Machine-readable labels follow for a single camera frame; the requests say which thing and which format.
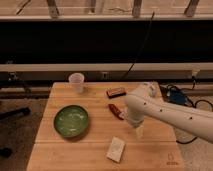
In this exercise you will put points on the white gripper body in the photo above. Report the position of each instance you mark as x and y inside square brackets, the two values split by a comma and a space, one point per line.
[139, 131]

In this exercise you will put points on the white sponge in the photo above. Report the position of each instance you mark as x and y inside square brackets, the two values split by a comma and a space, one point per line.
[115, 149]

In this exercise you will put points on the dark red chili pepper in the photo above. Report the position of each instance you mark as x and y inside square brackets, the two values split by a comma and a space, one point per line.
[116, 112]

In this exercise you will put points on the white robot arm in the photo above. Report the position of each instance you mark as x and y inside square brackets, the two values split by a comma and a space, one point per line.
[142, 102]

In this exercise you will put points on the blue power adapter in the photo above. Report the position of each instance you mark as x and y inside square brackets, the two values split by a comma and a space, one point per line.
[177, 97]

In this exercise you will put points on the green ceramic bowl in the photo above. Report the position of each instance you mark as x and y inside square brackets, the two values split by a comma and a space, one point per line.
[71, 121]

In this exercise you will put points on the black office chair base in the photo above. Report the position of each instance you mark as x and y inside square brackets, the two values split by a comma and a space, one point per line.
[6, 151]

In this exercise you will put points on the brown rectangular block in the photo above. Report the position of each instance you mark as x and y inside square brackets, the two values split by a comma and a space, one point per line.
[115, 92]

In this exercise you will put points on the clear plastic cup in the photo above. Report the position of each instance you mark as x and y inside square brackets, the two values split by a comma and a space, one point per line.
[77, 82]

